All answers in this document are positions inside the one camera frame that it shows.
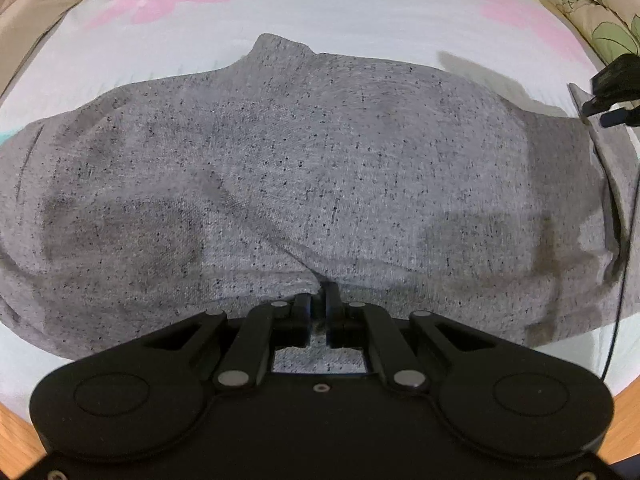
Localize floral printed bed sheet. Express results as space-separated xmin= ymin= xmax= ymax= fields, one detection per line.
xmin=0 ymin=0 xmax=640 ymax=411

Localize thin black cable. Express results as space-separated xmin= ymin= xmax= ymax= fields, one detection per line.
xmin=600 ymin=157 xmax=640 ymax=383

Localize beige pillow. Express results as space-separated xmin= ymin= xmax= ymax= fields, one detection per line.
xmin=0 ymin=0 xmax=103 ymax=98

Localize leaf printed quilt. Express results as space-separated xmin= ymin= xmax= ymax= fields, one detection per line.
xmin=554 ymin=0 xmax=640 ymax=72

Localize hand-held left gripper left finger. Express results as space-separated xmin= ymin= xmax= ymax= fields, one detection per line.
xmin=137 ymin=293 xmax=323 ymax=394

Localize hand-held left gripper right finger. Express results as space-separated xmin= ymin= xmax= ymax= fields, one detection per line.
xmin=325 ymin=282 xmax=502 ymax=392

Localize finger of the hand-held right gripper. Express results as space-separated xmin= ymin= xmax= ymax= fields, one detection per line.
xmin=582 ymin=92 xmax=640 ymax=129

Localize grey speckled pants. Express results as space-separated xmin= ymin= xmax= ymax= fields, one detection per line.
xmin=0 ymin=33 xmax=633 ymax=376

